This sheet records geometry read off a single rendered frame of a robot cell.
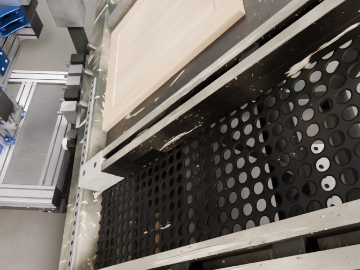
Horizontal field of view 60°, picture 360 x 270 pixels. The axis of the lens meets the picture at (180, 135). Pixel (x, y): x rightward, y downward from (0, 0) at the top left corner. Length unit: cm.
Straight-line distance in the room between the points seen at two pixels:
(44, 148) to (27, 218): 40
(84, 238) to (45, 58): 190
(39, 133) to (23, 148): 12
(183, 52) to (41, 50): 201
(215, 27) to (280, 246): 47
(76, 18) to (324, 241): 136
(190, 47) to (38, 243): 146
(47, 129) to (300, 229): 170
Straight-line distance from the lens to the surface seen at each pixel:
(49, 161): 182
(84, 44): 168
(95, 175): 82
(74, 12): 151
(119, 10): 124
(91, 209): 90
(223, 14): 70
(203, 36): 71
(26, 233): 196
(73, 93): 129
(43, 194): 173
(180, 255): 49
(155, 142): 65
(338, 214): 35
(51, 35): 277
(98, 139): 99
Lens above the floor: 173
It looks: 60 degrees down
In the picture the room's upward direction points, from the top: straight up
